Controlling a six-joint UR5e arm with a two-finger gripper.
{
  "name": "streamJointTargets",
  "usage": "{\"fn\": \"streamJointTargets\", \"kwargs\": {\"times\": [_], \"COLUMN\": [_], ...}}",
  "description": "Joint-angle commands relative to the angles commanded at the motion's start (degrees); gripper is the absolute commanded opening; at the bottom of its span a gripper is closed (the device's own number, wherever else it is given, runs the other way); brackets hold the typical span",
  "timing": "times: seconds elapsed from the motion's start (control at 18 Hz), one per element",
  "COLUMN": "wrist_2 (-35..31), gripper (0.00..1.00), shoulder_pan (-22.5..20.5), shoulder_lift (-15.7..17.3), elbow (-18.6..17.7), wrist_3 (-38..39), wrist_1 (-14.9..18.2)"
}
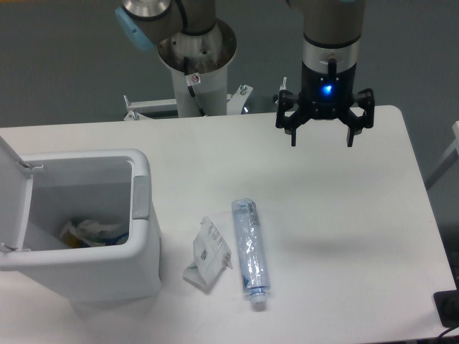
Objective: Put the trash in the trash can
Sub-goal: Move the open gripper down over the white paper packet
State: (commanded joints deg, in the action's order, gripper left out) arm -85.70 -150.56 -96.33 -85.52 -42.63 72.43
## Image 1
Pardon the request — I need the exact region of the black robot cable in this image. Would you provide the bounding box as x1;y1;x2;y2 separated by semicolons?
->
182;56;208;117

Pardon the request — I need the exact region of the crushed clear plastic bottle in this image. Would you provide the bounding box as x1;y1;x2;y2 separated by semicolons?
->
232;198;271;311

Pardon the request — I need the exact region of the white paper packet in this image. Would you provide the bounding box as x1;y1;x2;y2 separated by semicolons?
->
183;216;233;292

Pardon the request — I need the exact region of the white frame at right edge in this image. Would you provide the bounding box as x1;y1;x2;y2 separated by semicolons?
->
425;121;458;191

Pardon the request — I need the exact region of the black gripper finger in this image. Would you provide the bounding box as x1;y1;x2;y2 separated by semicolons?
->
336;87;376;148
275;89;316;147

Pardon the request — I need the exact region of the trash inside the can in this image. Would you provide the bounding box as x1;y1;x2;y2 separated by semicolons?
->
58;219;129;249

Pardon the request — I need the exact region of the black device at table edge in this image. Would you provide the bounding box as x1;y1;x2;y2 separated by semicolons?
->
433;290;458;328

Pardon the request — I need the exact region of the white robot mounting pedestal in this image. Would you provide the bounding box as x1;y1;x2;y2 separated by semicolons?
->
124;19;253;120

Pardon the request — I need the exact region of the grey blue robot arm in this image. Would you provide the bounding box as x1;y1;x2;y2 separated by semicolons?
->
115;1;375;143

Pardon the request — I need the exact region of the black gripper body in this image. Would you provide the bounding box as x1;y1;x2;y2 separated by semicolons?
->
298;64;359;123

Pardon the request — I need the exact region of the white open trash can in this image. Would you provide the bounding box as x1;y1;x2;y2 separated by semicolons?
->
1;142;161;302

